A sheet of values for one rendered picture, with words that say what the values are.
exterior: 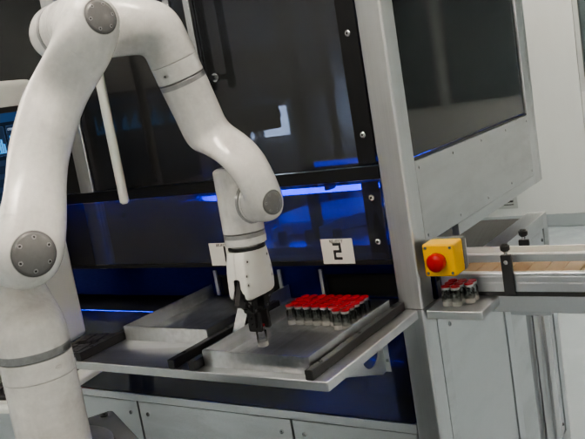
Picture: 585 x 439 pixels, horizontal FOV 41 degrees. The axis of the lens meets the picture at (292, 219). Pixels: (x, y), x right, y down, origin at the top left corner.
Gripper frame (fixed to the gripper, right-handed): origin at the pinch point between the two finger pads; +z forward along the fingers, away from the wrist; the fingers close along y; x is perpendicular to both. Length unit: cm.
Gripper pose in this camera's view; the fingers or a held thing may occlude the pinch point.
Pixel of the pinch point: (258, 319)
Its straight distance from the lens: 160.1
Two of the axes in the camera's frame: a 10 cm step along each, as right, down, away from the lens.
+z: 1.6, 9.8, 1.6
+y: -5.4, 2.2, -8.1
